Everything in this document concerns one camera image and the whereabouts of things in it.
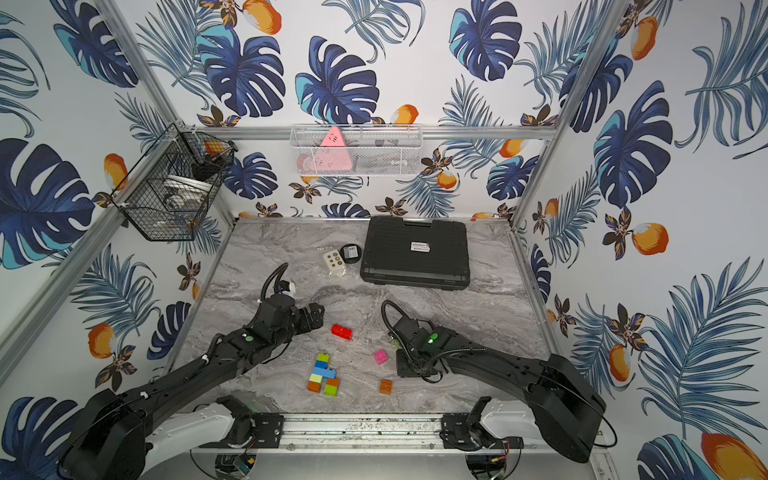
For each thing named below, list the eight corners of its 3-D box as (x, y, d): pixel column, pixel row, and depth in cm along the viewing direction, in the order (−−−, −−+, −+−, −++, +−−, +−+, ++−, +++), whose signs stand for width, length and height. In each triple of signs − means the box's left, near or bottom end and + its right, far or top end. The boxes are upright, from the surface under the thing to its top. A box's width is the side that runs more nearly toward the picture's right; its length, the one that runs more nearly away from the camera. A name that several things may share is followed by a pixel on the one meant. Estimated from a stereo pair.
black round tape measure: (339, 263, 111) (338, 258, 109) (341, 249, 115) (340, 244, 113) (360, 263, 111) (360, 258, 109) (361, 249, 115) (361, 244, 113)
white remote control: (330, 279, 105) (329, 274, 103) (323, 258, 111) (322, 253, 109) (348, 274, 107) (347, 268, 104) (340, 253, 113) (339, 248, 110)
